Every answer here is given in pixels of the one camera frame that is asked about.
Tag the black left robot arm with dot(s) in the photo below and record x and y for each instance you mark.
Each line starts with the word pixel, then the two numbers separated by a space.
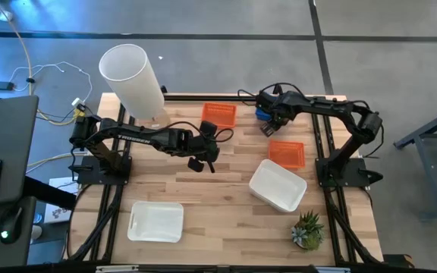
pixel 135 139

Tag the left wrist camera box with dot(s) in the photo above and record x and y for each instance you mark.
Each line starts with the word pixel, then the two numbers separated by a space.
pixel 208 129

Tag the silver bracket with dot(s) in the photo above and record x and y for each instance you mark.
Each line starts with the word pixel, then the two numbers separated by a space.
pixel 332 269
pixel 117 268

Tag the grey desk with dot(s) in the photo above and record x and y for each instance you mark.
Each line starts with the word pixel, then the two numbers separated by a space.
pixel 6 132

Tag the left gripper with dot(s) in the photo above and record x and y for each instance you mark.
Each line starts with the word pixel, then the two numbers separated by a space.
pixel 199 146

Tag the green succulent plant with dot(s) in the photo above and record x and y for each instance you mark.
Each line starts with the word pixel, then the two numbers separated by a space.
pixel 308 231

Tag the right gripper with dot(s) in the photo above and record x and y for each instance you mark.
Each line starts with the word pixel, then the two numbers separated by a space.
pixel 281 110

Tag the grey metal table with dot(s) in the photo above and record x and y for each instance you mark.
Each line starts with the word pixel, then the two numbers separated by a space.
pixel 431 129

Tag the white printed paper box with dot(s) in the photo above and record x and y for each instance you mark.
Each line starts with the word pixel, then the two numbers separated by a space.
pixel 57 216

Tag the orange plastic basket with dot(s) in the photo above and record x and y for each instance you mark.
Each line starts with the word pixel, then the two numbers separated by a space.
pixel 287 154
pixel 219 115

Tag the white cylindrical bin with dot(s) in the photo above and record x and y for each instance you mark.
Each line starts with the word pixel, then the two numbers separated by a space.
pixel 131 81

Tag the black computer mouse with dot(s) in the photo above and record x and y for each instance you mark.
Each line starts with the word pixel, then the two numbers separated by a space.
pixel 10 225

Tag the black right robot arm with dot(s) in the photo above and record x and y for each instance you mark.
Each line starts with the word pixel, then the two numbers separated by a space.
pixel 332 110

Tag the black desk strut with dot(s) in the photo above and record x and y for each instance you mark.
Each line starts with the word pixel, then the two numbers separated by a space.
pixel 49 193

